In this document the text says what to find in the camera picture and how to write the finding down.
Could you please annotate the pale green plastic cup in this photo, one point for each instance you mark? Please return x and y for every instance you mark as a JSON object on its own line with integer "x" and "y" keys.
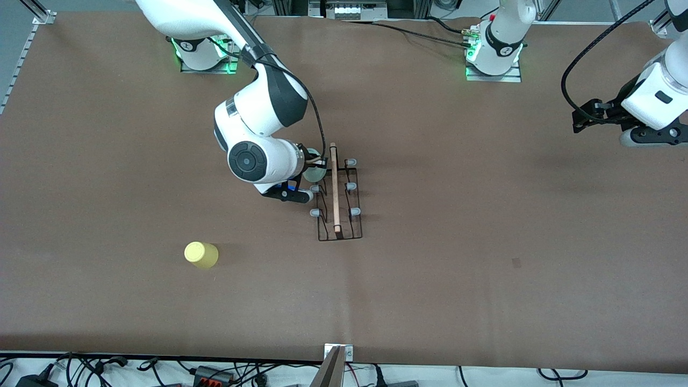
{"x": 314, "y": 173}

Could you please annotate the grey connector box orange levers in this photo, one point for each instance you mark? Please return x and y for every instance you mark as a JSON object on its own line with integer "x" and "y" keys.
{"x": 214, "y": 374}

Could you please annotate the black power adapter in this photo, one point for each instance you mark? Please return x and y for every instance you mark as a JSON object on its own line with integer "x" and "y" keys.
{"x": 35, "y": 380}

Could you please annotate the perforated aluminium rail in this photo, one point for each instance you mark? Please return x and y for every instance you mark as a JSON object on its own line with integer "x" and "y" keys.
{"x": 19, "y": 59}

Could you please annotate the small metal edge bracket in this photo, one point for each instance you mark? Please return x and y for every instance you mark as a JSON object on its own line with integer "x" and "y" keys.
{"x": 346, "y": 352}

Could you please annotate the brown table cover sheet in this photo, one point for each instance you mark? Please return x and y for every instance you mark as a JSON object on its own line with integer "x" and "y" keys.
{"x": 376, "y": 295}

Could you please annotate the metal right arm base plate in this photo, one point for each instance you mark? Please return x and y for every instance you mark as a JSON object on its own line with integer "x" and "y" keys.
{"x": 232, "y": 64}

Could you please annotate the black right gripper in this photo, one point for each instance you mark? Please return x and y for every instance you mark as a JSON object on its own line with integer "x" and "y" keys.
{"x": 307, "y": 156}

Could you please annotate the yellow plastic cup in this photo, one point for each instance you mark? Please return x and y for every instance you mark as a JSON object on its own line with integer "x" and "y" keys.
{"x": 201, "y": 255}

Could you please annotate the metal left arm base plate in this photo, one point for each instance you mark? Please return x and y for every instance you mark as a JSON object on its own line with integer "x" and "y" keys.
{"x": 513, "y": 78}

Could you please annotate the brown slanted post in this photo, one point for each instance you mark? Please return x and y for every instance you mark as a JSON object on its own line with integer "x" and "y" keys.
{"x": 329, "y": 371}

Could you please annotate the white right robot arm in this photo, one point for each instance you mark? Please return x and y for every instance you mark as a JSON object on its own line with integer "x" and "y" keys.
{"x": 258, "y": 107}

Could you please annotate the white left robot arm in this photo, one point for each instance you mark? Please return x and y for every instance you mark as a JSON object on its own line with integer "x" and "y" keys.
{"x": 661, "y": 91}

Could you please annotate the grey electrical module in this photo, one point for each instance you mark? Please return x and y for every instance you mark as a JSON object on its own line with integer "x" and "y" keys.
{"x": 349, "y": 8}

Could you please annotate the aluminium corner profile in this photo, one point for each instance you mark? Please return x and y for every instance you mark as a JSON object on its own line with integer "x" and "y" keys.
{"x": 658, "y": 24}

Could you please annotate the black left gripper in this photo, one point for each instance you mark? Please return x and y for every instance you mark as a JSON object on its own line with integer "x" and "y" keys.
{"x": 608, "y": 111}

